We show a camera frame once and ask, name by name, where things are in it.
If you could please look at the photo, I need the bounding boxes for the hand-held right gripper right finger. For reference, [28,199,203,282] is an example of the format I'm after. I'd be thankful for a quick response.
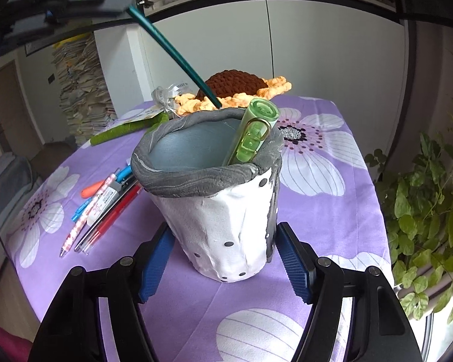
[275,222,425,362]

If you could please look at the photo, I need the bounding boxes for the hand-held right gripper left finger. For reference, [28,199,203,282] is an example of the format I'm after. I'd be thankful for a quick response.
[28,222,176,362]

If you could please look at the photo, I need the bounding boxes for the red pen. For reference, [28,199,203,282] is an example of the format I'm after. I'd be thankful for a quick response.
[84,186,143,251]

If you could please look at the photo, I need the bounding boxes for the grey and white pen holder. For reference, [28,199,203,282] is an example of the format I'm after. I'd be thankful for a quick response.
[130,107,284,283]

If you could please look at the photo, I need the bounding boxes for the pink patterned pen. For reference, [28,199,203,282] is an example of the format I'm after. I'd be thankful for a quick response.
[59,173,118,259]

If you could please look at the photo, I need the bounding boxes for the teal pen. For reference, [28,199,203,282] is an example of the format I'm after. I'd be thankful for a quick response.
[126,3,223,109]

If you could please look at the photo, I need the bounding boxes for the blue pen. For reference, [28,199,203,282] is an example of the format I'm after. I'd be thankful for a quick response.
[71,165,133,222]

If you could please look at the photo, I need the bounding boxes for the orange pointed pen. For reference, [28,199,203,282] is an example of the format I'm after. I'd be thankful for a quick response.
[81,182,109,200]

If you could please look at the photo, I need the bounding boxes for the purple floral tablecloth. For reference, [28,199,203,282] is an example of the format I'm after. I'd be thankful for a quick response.
[5,94,395,362]

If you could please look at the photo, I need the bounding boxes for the white eraser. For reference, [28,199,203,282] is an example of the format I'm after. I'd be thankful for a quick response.
[88,180,126,226]

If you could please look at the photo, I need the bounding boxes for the tall stack of papers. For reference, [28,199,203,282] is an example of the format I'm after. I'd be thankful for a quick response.
[52,32,117,146]

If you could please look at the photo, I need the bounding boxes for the brown wooden door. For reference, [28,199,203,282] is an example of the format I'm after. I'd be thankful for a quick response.
[0,60,44,155]

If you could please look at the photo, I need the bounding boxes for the white ribbon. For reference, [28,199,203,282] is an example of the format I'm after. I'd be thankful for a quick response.
[151,79,191,116]

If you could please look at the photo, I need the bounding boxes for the white paper tag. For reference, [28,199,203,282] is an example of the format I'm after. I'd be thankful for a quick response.
[115,107,165,125]

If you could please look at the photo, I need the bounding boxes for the green wrapped stem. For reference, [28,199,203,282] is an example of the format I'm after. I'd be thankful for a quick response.
[90,113,170,148]

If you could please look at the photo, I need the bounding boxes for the green pen with gold clip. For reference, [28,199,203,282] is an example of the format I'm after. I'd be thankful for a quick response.
[222,98,280,167]

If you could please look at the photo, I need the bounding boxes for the green leafy plant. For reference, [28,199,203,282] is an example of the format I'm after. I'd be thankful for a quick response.
[364,94,453,325]

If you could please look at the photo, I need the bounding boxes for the white plant pot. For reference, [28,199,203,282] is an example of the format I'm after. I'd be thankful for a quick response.
[394,262,453,348]

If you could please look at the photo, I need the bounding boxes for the brown and orange crochet sunflower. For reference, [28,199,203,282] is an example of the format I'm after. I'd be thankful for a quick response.
[174,71,292,116]

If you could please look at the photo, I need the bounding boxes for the grey cushion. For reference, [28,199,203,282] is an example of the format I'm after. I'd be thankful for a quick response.
[0,154,42,227]

